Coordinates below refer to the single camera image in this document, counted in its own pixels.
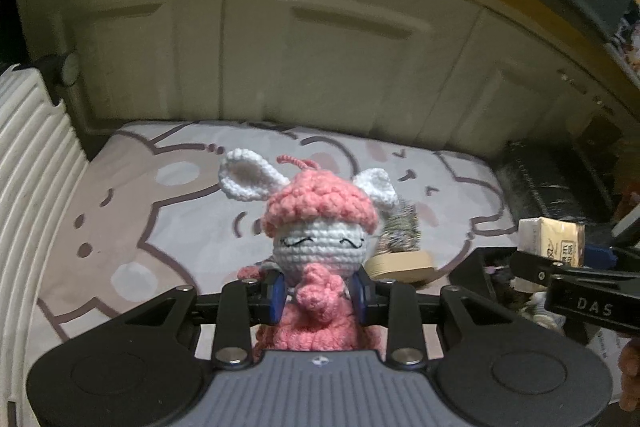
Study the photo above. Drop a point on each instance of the cream cabinet left door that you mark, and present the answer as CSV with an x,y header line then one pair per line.
x,y
132,59

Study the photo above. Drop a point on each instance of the cream cabinet door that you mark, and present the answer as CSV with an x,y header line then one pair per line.
x,y
368,67
132,59
506,85

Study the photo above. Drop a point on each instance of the tan tissue packet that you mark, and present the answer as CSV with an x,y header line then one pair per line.
x,y
553,239

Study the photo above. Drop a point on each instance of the cream cabinet middle door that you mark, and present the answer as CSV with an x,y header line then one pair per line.
x,y
368,67

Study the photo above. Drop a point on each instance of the white ribbed suitcase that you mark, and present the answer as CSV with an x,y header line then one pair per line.
x,y
41,164

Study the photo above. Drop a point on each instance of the pink white crochet bunny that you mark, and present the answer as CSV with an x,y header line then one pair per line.
x,y
319,225

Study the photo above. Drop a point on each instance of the cartoon bear print mat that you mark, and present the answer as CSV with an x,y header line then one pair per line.
x,y
148,216

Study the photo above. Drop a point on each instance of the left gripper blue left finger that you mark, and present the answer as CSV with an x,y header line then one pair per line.
x,y
275,295

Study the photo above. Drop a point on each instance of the wooden base twine tree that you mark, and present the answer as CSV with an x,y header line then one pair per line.
x,y
398,255

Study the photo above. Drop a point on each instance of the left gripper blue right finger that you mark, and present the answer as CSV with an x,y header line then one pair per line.
x,y
361,293

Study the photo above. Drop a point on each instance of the cream cabinet right door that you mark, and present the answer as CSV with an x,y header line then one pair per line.
x,y
506,85

